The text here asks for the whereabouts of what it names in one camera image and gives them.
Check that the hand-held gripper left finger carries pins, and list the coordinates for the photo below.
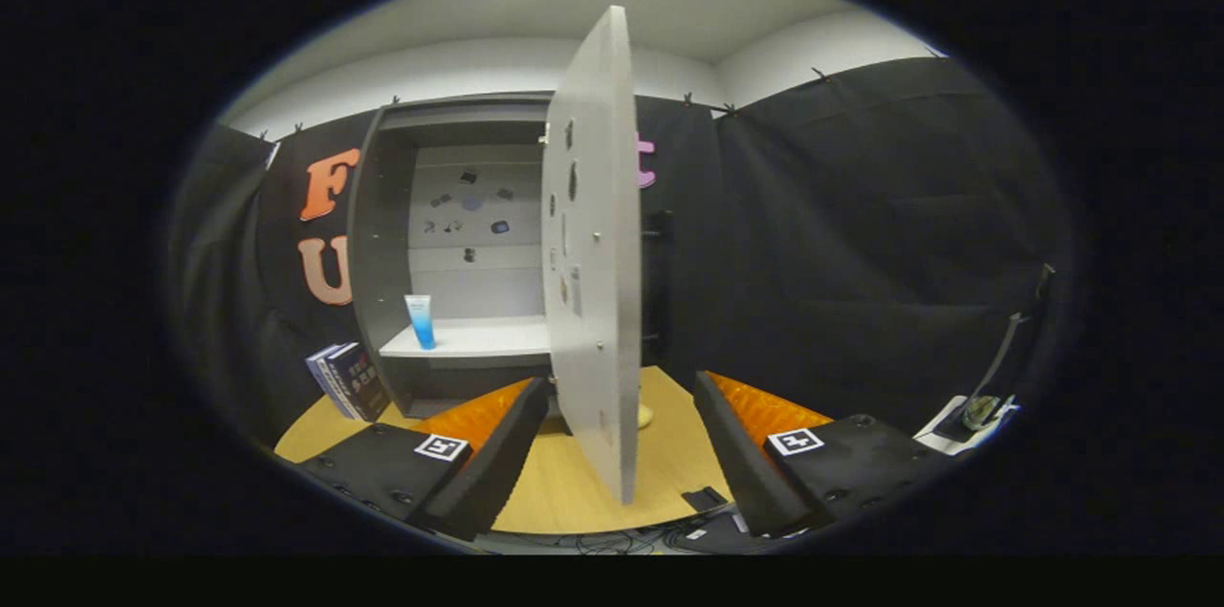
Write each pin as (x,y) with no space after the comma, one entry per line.
(492,464)

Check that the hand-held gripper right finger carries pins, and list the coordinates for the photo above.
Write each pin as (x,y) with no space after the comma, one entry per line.
(746,468)

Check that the blue and white tube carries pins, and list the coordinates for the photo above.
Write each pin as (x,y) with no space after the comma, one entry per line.
(421,325)

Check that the light grey cabinet door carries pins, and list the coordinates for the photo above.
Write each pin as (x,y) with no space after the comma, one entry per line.
(598,253)

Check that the yellow plush toy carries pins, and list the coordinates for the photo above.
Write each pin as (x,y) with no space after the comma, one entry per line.
(645,416)

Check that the white cabinet shelf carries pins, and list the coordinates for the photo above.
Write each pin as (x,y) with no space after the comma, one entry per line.
(478,337)

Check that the dark navy book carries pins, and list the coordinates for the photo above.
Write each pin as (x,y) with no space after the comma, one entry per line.
(363,382)

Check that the blue book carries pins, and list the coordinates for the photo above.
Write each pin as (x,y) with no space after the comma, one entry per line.
(325,382)

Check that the white sheet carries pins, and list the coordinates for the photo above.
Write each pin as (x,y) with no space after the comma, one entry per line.
(942,440)

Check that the dark grey cabinet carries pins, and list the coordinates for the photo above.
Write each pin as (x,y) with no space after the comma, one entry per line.
(382,234)

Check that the black backdrop cloth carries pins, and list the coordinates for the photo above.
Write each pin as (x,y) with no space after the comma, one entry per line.
(861,234)

